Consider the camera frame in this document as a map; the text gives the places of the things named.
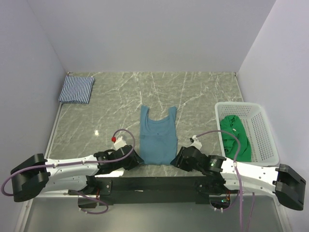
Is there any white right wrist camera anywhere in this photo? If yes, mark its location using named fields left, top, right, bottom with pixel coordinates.
left=190, top=135, right=202, bottom=150

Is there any white plastic laundry basket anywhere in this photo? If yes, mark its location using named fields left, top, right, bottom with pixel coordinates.
left=214, top=101, right=279, bottom=166

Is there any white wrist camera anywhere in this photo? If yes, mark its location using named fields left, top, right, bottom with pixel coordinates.
left=111, top=136, right=127, bottom=150
left=190, top=135, right=202, bottom=150

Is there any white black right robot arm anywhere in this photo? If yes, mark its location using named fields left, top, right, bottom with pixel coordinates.
left=171, top=146, right=306, bottom=211

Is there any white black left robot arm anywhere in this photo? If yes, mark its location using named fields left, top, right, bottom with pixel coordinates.
left=11, top=145, right=143, bottom=202

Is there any teal blue tank top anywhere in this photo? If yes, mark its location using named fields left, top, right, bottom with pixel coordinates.
left=140, top=105, right=178, bottom=165

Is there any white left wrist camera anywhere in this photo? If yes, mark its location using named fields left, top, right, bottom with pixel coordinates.
left=111, top=136, right=127, bottom=150

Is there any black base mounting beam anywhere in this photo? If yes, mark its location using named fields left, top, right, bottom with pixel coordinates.
left=67, top=175, right=242, bottom=210

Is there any blue white striped tank top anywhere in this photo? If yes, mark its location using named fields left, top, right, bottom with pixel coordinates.
left=58, top=75, right=95, bottom=104

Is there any green tank top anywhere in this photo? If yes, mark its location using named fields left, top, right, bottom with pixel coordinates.
left=219, top=115, right=252, bottom=162

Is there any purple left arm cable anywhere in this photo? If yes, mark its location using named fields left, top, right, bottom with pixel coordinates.
left=1, top=129, right=136, bottom=216

